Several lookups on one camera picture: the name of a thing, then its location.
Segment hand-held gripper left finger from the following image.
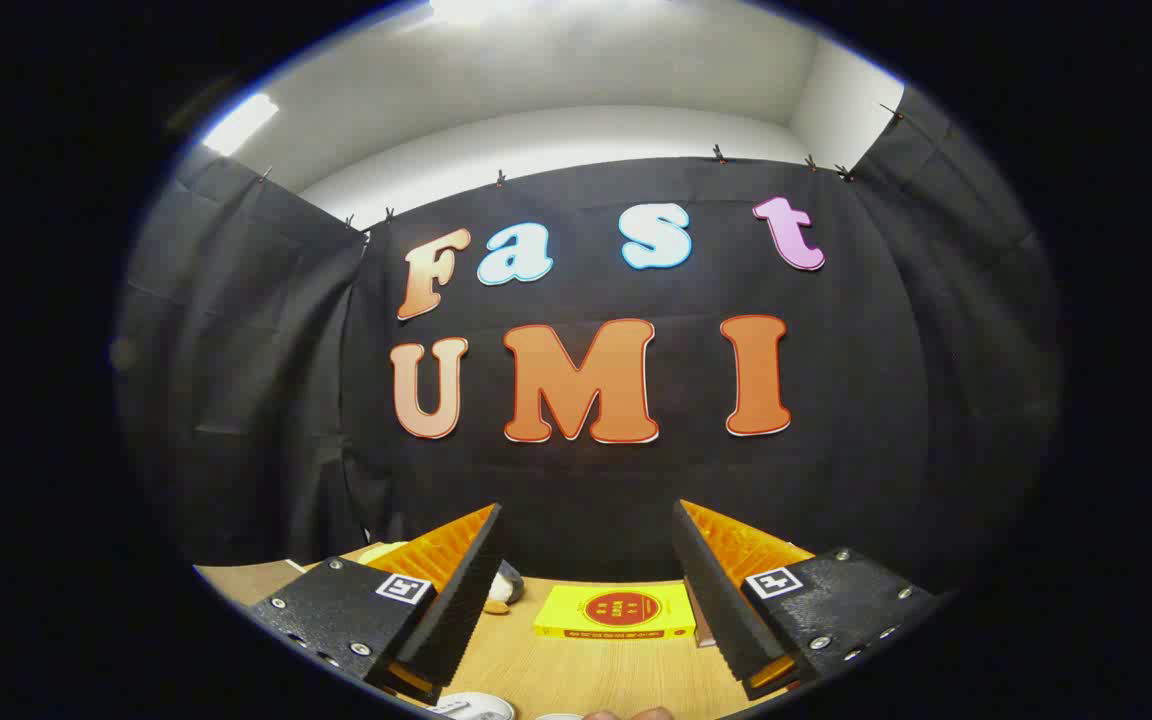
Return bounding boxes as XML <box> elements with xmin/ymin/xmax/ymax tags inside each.
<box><xmin>248</xmin><ymin>503</ymin><xmax>513</xmax><ymax>706</ymax></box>

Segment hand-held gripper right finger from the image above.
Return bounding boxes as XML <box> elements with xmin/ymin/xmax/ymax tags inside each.
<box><xmin>672</xmin><ymin>499</ymin><xmax>940</xmax><ymax>703</ymax></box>

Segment white canvas shoe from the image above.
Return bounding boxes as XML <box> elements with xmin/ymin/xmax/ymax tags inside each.
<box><xmin>433</xmin><ymin>692</ymin><xmax>516</xmax><ymax>720</ymax></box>

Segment brown cover book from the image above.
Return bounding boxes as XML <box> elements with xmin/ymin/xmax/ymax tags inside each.
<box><xmin>686</xmin><ymin>583</ymin><xmax>720</xmax><ymax>649</ymax></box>

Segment grey white penguin plush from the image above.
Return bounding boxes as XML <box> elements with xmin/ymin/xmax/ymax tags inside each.
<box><xmin>483</xmin><ymin>560</ymin><xmax>527</xmax><ymax>616</ymax></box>

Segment yellow book with red circle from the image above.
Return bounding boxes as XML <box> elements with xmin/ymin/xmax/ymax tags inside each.
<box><xmin>534</xmin><ymin>583</ymin><xmax>697</xmax><ymax>641</ymax></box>

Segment ceiling light panel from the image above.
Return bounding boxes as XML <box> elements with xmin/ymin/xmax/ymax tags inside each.
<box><xmin>201</xmin><ymin>93</ymin><xmax>280</xmax><ymax>158</ymax></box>

